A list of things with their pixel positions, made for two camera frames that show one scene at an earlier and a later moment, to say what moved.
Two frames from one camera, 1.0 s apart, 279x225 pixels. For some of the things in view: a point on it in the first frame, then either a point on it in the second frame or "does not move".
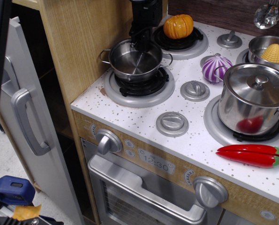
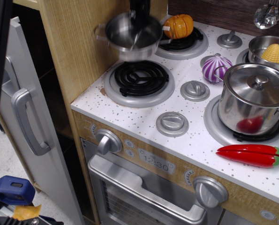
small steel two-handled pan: x=128 y=65 -> x=132 y=45
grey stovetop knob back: x=229 y=41 does not move
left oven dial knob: x=107 y=141 does not move
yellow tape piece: x=23 y=212 does not move
